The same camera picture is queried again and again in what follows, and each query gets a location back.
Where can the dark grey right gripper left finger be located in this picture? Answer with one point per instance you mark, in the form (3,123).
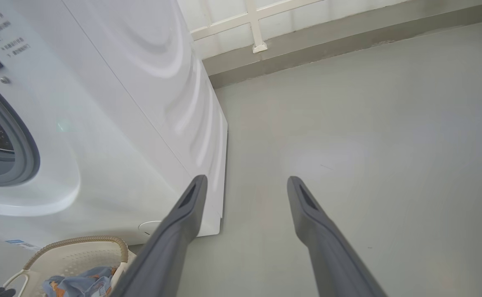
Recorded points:
(162,247)

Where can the grey rubber door gasket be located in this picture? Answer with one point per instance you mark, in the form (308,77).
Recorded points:
(26,156)

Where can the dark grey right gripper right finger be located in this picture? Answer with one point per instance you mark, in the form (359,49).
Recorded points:
(327,247)

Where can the blue energy label sticker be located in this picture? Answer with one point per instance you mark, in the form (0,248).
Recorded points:
(21,244)

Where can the blue bear print garment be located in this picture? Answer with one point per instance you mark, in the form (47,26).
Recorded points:
(80,284)

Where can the white front-load washing machine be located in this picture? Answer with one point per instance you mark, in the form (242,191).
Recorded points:
(113,123)

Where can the cream perforated laundry basket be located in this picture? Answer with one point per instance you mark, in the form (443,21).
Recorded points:
(76,255)

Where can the white window railing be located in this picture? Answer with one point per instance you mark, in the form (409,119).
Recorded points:
(251,20)

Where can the round filter cover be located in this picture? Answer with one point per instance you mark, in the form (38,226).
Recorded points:
(150,227)

